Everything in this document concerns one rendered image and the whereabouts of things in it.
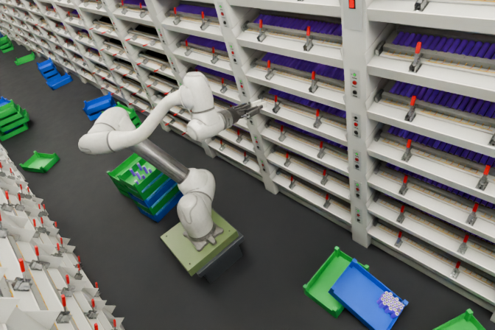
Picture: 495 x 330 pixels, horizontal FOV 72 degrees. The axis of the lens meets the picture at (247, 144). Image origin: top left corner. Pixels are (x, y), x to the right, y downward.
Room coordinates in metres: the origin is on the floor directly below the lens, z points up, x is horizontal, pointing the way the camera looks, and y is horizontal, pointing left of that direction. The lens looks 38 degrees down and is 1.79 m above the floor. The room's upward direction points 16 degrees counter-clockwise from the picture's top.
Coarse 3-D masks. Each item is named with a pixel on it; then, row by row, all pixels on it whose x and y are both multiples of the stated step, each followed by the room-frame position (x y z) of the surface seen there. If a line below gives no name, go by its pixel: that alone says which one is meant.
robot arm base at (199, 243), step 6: (216, 228) 1.26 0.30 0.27; (222, 228) 1.25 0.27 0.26; (186, 234) 1.28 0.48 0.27; (210, 234) 1.21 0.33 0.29; (216, 234) 1.22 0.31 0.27; (192, 240) 1.22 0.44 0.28; (198, 240) 1.20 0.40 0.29; (204, 240) 1.20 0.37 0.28; (210, 240) 1.18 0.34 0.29; (198, 246) 1.18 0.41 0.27; (204, 246) 1.18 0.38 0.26
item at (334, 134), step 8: (264, 88) 1.68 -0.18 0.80; (256, 96) 1.64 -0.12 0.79; (280, 104) 1.54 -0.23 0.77; (264, 112) 1.56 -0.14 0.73; (272, 112) 1.51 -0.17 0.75; (280, 112) 1.48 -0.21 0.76; (288, 112) 1.45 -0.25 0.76; (304, 112) 1.40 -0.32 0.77; (280, 120) 1.47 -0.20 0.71; (288, 120) 1.41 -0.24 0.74; (296, 120) 1.38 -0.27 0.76; (304, 120) 1.35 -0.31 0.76; (312, 120) 1.33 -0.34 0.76; (328, 120) 1.29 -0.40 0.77; (304, 128) 1.33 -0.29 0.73; (312, 128) 1.28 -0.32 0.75; (320, 128) 1.26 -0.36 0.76; (328, 128) 1.24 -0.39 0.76; (336, 128) 1.22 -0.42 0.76; (328, 136) 1.22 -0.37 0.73; (336, 136) 1.18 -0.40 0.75; (344, 136) 1.16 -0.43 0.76; (344, 144) 1.15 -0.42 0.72
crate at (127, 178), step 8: (144, 160) 1.97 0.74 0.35; (136, 168) 1.92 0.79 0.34; (152, 168) 1.89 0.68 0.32; (120, 176) 1.82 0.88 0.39; (128, 176) 1.87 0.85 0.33; (136, 176) 1.85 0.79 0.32; (152, 176) 1.77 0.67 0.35; (128, 184) 1.75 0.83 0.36; (136, 184) 1.69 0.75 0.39; (144, 184) 1.72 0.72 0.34
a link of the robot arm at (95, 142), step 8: (96, 128) 1.45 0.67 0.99; (104, 128) 1.45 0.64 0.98; (112, 128) 1.47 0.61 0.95; (88, 136) 1.41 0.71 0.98; (96, 136) 1.39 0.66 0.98; (104, 136) 1.38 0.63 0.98; (80, 144) 1.41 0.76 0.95; (88, 144) 1.38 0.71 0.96; (96, 144) 1.36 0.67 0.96; (104, 144) 1.35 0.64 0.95; (88, 152) 1.38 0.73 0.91; (96, 152) 1.36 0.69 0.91; (104, 152) 1.36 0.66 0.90
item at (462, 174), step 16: (384, 128) 1.10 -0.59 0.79; (400, 128) 1.06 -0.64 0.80; (368, 144) 1.05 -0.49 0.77; (384, 144) 1.03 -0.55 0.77; (400, 144) 1.00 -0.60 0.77; (416, 144) 0.95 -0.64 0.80; (432, 144) 0.93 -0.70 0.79; (448, 144) 0.89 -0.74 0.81; (384, 160) 0.99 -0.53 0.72; (400, 160) 0.93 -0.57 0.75; (416, 160) 0.90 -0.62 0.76; (432, 160) 0.87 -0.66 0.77; (448, 160) 0.84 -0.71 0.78; (464, 160) 0.80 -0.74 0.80; (480, 160) 0.78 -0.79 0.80; (432, 176) 0.82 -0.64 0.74; (448, 176) 0.79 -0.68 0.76; (464, 176) 0.76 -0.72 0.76; (480, 176) 0.74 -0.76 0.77; (480, 192) 0.69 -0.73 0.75
